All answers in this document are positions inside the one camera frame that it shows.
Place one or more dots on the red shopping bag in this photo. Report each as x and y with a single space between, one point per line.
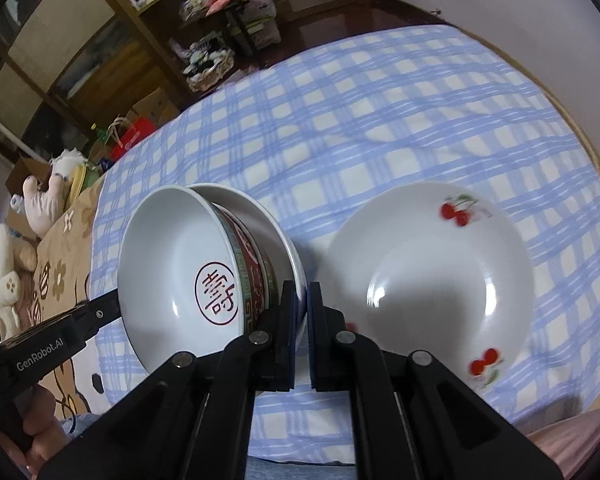
135 140

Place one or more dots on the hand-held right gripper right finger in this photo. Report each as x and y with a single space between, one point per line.
316 340

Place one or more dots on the blue checked tablecloth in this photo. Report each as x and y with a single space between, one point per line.
380 120

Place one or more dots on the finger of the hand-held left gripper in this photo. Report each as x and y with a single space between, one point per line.
97 315

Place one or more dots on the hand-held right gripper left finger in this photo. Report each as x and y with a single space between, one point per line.
289 340

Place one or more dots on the small dark table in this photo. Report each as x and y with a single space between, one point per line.
230 15

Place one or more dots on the person's pink clothing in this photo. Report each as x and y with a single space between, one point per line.
580 450

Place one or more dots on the green bottle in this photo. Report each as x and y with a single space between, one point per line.
102 135

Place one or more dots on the cream plush toy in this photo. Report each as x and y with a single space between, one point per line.
10 280

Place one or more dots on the zebra plush toy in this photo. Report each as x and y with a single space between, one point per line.
205 47

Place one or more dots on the wicker basket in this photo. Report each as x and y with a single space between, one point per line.
212 75

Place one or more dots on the open cardboard box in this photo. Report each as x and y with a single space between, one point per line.
25 172

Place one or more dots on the white storage box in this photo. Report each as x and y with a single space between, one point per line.
262 30

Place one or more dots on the plain white bowl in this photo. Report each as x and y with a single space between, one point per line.
267 227

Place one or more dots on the person's left hand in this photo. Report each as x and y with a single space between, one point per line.
47 420

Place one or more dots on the closed cardboard box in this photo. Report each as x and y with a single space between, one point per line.
155 105

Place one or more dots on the pinkish white plush toy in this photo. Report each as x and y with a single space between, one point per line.
45 205

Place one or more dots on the person's blue jeans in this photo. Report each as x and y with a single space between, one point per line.
300 467

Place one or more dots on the wooden cabinet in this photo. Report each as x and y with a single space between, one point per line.
80 35

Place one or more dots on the white cherry plate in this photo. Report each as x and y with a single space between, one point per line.
430 280

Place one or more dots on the white spiky plush toy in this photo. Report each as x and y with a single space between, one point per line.
67 160

